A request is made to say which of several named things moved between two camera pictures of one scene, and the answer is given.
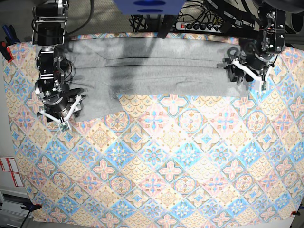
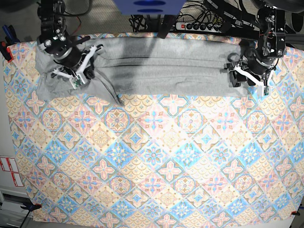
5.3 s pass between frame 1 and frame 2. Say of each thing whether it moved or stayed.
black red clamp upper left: stayed
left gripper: moved
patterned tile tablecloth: stayed
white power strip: stayed
